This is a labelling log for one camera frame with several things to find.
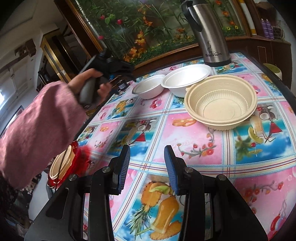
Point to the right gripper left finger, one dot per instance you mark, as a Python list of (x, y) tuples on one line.
[(109, 180)]

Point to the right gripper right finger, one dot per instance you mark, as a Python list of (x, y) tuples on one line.
[(187, 181)]

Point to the large red plastic plate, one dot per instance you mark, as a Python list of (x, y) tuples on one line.
[(79, 166)]

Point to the small white foam bowl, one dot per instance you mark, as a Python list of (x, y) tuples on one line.
[(150, 87)]

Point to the small red plastic plate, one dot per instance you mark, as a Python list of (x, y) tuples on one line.
[(61, 164)]

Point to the beige plastic bowl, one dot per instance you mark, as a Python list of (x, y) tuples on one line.
[(221, 102)]

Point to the pink sleeved left forearm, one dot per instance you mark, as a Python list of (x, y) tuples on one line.
[(42, 131)]

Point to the left hand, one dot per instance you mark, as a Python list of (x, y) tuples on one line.
[(78, 82)]

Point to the small black box device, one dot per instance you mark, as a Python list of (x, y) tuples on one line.
[(120, 87)]

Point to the colourful fruit tablecloth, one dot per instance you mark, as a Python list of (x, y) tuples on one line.
[(258, 156)]

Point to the steel thermos jug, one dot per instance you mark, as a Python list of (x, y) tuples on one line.
[(208, 32)]

